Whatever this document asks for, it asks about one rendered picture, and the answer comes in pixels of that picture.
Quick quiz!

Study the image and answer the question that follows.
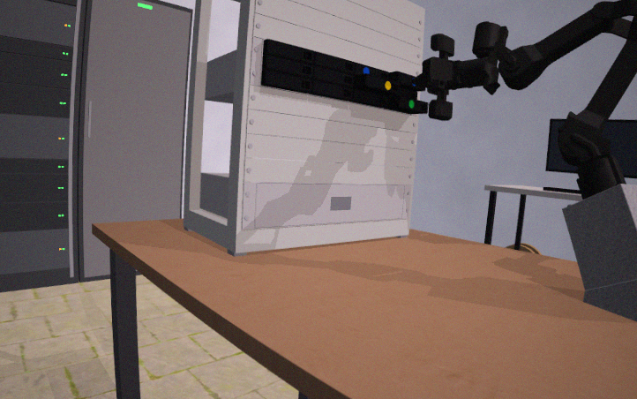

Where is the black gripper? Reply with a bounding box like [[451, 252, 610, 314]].
[[411, 34, 472, 121]]

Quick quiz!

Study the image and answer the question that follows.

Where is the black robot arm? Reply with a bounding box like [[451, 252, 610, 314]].
[[422, 0, 637, 200]]

